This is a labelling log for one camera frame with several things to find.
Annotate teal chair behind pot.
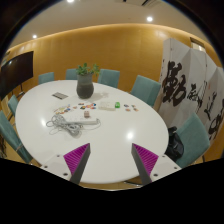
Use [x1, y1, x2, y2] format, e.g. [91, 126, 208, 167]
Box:
[65, 69, 78, 80]

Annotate teal chair near left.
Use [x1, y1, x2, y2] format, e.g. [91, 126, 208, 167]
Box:
[0, 110, 34, 165]

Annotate teal chair far centre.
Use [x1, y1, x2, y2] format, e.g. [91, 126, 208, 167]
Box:
[98, 69, 120, 88]

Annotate teal chair far left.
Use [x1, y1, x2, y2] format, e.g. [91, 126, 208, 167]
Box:
[38, 72, 54, 84]

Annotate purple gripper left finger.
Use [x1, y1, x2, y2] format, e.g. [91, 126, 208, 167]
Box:
[64, 143, 90, 184]

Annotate green small object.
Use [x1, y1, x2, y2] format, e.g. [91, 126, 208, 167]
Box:
[115, 102, 120, 108]

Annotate white oval table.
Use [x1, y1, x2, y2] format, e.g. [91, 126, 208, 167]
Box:
[15, 80, 168, 184]

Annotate colourful small cards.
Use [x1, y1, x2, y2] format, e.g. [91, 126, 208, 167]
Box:
[53, 103, 97, 114]
[124, 104, 139, 112]

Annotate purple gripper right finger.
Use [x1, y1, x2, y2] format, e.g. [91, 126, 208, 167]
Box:
[131, 144, 159, 185]

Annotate colourful small cards right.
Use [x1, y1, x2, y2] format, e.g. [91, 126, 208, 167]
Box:
[124, 104, 139, 112]

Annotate teal chair near right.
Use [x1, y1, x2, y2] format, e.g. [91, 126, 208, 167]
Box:
[176, 113, 210, 168]

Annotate brown charger plug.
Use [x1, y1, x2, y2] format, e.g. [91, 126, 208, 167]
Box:
[84, 111, 90, 118]

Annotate grey plant pot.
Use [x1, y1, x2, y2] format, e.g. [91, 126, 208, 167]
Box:
[76, 74, 94, 99]

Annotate green plant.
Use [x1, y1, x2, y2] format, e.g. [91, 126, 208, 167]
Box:
[77, 63, 100, 76]

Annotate colourful small cards left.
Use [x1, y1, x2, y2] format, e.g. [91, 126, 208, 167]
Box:
[53, 103, 97, 114]

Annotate black bag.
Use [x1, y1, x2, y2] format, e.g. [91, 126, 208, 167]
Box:
[165, 126, 184, 161]

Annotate white coiled cable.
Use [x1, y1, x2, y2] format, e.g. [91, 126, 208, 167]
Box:
[45, 114, 102, 138]

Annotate white calligraphy folding screen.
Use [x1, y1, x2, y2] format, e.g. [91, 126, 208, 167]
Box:
[159, 38, 224, 142]

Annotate teal chair far right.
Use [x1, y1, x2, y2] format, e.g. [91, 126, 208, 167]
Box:
[131, 75, 161, 107]

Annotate white flat box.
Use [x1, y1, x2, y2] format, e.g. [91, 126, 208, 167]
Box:
[99, 101, 115, 111]

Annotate black wall television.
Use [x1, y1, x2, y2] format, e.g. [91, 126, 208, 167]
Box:
[0, 51, 34, 99]

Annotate white power strip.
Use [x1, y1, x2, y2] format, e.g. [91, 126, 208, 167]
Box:
[69, 118, 99, 125]

